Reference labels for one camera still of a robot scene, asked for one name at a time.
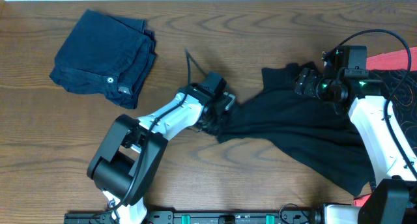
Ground black swirl patterned garment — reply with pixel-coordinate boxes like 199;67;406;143
369;70;416;154

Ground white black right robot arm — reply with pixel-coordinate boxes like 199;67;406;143
295;68;416;223

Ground red cloth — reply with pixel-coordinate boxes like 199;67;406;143
353;47;416;207

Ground folded navy blue shorts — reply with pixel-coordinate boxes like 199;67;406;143
50;10;156;109

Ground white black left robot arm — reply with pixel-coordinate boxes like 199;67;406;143
87;83;235;223

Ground black t-shirt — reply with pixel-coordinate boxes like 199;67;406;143
203;62;375;196

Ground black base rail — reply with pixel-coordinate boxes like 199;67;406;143
63;210;323;224

